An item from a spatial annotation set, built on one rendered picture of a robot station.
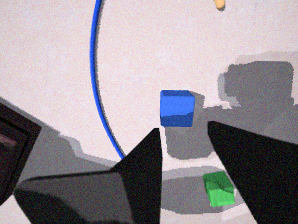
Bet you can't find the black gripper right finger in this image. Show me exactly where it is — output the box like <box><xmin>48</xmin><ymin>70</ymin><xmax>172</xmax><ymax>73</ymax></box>
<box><xmin>208</xmin><ymin>121</ymin><xmax>298</xmax><ymax>224</ymax></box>

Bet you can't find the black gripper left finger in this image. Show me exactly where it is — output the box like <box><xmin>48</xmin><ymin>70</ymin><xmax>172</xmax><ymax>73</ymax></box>
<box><xmin>13</xmin><ymin>128</ymin><xmax>163</xmax><ymax>224</ymax></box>

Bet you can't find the green block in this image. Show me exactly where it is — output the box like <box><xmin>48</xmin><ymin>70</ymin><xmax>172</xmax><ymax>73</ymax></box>
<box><xmin>203</xmin><ymin>171</ymin><xmax>235</xmax><ymax>207</ymax></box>

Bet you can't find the thin wooden stick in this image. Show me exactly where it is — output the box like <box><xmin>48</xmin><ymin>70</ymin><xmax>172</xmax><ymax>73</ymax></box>
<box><xmin>215</xmin><ymin>0</ymin><xmax>225</xmax><ymax>9</ymax></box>

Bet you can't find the blue string with wooden stick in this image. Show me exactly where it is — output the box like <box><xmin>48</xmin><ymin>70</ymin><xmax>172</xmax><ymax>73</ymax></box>
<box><xmin>89</xmin><ymin>0</ymin><xmax>124</xmax><ymax>159</ymax></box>

